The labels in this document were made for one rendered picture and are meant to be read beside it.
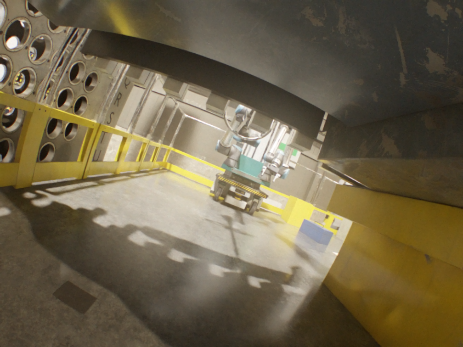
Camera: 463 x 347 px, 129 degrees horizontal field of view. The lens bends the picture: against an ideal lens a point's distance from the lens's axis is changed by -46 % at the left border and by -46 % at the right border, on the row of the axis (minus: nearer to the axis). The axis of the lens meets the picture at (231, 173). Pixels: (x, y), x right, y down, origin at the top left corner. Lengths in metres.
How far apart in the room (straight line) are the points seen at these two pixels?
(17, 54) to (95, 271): 1.57
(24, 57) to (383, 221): 2.27
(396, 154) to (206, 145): 7.99
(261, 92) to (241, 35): 0.35
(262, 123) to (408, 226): 0.60
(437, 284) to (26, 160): 1.76
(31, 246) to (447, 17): 0.97
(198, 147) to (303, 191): 4.78
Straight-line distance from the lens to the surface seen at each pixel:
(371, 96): 0.44
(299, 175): 8.94
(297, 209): 3.30
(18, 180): 1.10
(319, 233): 2.80
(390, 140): 0.47
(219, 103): 0.72
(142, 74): 0.83
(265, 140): 2.88
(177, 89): 0.75
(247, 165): 2.74
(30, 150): 1.08
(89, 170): 1.55
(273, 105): 0.72
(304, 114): 0.75
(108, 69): 0.93
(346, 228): 4.30
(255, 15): 0.35
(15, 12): 1.80
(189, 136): 8.34
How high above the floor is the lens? 0.45
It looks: 1 degrees down
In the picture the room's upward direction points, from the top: 23 degrees clockwise
